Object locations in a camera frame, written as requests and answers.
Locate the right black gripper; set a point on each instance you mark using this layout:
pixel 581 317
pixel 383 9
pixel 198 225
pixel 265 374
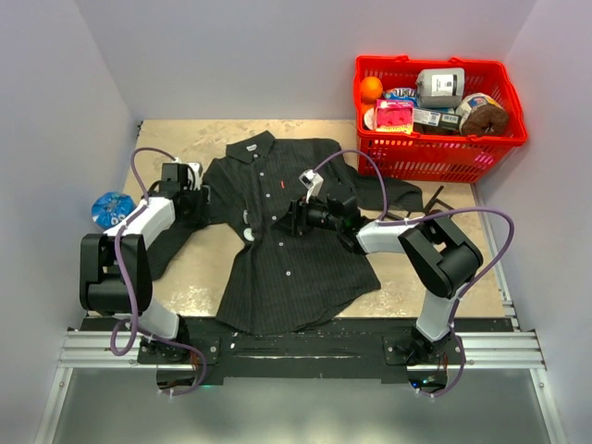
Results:
pixel 296 216

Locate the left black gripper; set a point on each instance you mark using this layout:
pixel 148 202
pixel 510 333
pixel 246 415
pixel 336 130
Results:
pixel 201 213

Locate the black pinstriped button shirt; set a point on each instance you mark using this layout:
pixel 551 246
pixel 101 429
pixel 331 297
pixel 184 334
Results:
pixel 280 283

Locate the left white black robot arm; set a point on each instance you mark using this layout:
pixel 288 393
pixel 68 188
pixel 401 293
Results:
pixel 118 266

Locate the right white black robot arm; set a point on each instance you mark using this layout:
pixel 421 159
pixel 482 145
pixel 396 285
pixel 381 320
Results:
pixel 442 256

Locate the black framed brooch card left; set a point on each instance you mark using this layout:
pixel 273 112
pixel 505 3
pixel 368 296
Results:
pixel 433 205

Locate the blue wrapped round package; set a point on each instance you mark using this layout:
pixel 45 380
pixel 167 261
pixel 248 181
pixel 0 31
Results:
pixel 111 208

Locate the pink snack box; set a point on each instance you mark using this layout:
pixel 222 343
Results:
pixel 394 116

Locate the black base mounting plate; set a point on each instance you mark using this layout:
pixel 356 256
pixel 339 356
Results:
pixel 344 348

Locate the orange fruit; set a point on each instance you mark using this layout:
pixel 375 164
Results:
pixel 371 89

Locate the blue white barcode box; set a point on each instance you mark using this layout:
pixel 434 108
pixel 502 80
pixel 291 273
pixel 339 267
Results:
pixel 435 119

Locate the red plastic shopping basket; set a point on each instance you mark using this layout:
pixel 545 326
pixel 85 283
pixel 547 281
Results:
pixel 418 156

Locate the grey labelled bag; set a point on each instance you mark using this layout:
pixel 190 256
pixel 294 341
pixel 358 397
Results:
pixel 440 88

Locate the white round labelled package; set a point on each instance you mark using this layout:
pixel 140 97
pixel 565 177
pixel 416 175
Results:
pixel 476 101

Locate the brown doughnut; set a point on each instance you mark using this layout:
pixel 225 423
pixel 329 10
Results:
pixel 485 120

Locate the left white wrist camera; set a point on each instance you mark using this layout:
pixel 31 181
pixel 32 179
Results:
pixel 195 171

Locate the aluminium frame rail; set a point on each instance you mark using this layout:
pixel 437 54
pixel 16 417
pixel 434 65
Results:
pixel 498 393

